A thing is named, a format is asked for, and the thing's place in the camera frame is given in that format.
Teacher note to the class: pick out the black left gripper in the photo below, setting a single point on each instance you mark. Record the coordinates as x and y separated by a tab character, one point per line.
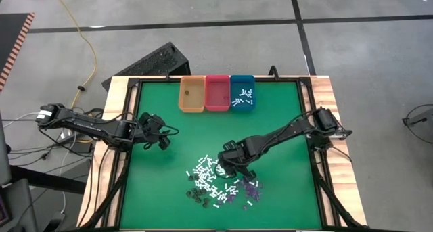
152	127

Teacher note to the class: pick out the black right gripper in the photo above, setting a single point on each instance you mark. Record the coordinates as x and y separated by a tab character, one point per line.
236	154

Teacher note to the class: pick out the orange plastic bin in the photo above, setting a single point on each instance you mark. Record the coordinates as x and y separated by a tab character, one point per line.
193	100

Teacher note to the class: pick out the pink plastic bin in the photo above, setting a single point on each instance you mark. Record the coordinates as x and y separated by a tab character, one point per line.
216	90

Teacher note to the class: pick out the blue plastic bin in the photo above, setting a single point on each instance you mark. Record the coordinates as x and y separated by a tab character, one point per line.
240	83

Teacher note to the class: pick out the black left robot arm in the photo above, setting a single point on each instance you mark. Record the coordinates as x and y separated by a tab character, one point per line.
91	125

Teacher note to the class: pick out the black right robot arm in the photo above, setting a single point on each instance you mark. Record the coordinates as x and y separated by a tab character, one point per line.
291	130

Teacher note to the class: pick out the green table mat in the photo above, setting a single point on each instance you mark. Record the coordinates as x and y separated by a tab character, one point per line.
287	198

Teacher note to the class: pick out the black perforated metal case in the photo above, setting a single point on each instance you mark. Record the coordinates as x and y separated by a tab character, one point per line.
152	61

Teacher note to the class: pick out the wooden table side board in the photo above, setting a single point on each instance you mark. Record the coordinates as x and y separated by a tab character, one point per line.
345	178
96	178

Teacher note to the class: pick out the black floor bar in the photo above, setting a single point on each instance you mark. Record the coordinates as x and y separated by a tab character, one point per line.
47	179

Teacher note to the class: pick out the black mat orange striped edge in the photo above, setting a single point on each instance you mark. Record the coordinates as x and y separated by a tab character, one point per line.
10	36

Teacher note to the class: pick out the black table frame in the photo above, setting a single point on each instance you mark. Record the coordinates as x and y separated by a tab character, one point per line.
287	80

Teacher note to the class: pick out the black frame hook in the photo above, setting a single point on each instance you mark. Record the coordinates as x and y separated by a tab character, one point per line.
273	71

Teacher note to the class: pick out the grey metal post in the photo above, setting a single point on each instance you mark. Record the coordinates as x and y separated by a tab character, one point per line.
4	151

